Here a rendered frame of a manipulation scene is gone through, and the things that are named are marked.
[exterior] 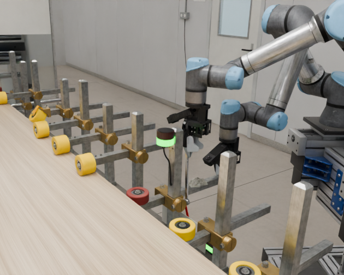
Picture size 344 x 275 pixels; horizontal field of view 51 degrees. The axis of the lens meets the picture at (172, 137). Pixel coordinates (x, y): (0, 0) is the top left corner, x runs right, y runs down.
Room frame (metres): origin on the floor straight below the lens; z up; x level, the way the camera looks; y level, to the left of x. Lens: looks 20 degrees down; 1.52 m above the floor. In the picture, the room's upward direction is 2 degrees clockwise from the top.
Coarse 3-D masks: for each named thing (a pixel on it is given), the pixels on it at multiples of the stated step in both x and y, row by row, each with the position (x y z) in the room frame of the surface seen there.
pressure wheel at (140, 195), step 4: (132, 188) 1.16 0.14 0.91; (136, 188) 1.16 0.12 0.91; (140, 188) 1.17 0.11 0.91; (144, 188) 1.17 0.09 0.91; (128, 192) 1.13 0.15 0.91; (132, 192) 1.14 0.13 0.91; (136, 192) 1.14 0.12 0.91; (140, 192) 1.14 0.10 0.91; (144, 192) 1.14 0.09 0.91; (148, 192) 1.14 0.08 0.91; (128, 196) 1.11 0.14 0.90; (132, 196) 1.11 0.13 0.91; (136, 196) 1.10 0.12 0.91; (140, 196) 1.11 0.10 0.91; (144, 196) 1.11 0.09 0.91; (148, 196) 1.13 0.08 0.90; (136, 200) 1.10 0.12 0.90; (140, 200) 1.10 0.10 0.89; (144, 200) 1.11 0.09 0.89; (148, 200) 1.13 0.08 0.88; (140, 204) 1.10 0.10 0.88; (144, 204) 1.11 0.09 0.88
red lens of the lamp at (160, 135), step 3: (159, 132) 1.14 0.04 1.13; (171, 132) 1.14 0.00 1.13; (159, 135) 1.14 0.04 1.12; (162, 135) 1.13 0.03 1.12; (165, 135) 1.13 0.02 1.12; (168, 135) 1.13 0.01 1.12; (171, 135) 1.14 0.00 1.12; (159, 138) 1.14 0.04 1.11; (162, 138) 1.13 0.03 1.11; (165, 138) 1.13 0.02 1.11; (168, 138) 1.13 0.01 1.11; (171, 138) 1.14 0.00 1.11
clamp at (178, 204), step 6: (156, 192) 1.24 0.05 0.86; (162, 192) 1.21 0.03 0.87; (168, 198) 1.18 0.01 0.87; (174, 198) 1.17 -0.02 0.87; (180, 198) 1.17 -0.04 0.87; (168, 204) 1.18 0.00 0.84; (174, 204) 1.15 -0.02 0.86; (180, 204) 1.15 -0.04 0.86; (186, 204) 1.17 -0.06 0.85; (174, 210) 1.16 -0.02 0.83; (180, 210) 1.15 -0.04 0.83
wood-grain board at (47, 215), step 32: (0, 128) 1.79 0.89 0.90; (32, 128) 1.81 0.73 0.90; (0, 160) 1.38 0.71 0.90; (32, 160) 1.39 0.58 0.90; (64, 160) 1.40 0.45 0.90; (0, 192) 1.12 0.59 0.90; (32, 192) 1.12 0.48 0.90; (64, 192) 1.13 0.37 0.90; (96, 192) 1.14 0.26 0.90; (0, 224) 0.92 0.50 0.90; (32, 224) 0.93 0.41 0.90; (64, 224) 0.93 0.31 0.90; (96, 224) 0.94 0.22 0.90; (128, 224) 0.94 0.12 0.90; (160, 224) 0.95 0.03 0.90; (0, 256) 0.78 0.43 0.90; (32, 256) 0.78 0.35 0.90; (64, 256) 0.79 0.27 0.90; (96, 256) 0.79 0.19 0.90; (128, 256) 0.79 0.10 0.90; (160, 256) 0.80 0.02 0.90; (192, 256) 0.80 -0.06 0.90
